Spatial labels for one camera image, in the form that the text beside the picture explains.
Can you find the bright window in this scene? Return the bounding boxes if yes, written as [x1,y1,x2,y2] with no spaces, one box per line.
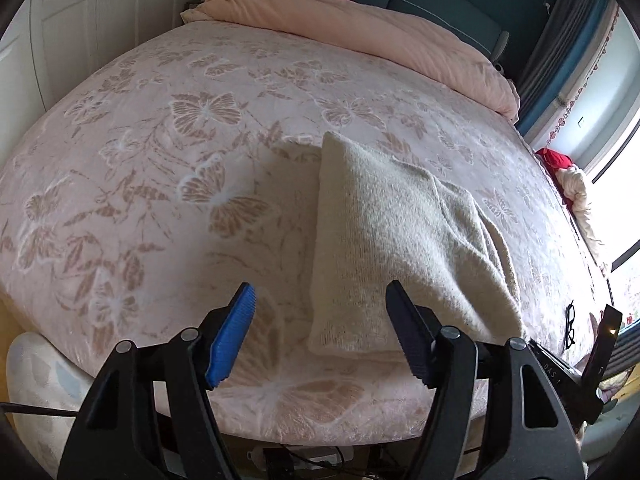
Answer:
[585,10,640,321]

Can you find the plain red cloth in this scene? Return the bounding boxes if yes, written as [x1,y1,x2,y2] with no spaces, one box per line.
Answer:
[535,147,575,173]

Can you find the black cable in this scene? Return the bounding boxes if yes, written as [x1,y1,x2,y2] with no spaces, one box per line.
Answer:
[0,402,76,417]

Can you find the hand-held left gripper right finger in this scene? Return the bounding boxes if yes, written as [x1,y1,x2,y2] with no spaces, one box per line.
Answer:
[385,280,586,480]

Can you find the grey blue curtain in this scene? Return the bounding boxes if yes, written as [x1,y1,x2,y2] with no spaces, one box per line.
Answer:
[515,0,621,131]

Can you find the pink butterfly print bedspread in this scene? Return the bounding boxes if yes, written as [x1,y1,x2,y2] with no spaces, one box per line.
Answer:
[0,20,613,446]

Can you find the white wardrobe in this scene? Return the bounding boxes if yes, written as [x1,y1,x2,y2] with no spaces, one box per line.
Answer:
[0,0,221,126]

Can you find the white floral slipper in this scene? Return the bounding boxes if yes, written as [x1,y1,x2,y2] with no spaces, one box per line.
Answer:
[6,332,108,463]

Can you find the black eyeglasses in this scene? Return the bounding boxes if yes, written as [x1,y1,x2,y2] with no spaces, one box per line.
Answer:
[564,300,577,350]

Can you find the blue padded headboard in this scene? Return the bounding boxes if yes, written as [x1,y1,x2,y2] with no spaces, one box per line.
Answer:
[320,0,511,63]

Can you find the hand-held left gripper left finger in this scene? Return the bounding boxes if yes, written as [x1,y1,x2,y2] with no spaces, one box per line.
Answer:
[57,281,258,480]

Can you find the cream sweater with black hearts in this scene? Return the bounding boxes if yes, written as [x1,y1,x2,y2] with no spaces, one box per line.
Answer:
[306,131,526,361]

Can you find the pink duvet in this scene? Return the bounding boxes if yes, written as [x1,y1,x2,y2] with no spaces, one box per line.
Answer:
[180,0,521,122]

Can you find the red hanging ornament string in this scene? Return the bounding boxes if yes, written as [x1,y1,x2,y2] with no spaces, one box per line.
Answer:
[550,10,626,136]

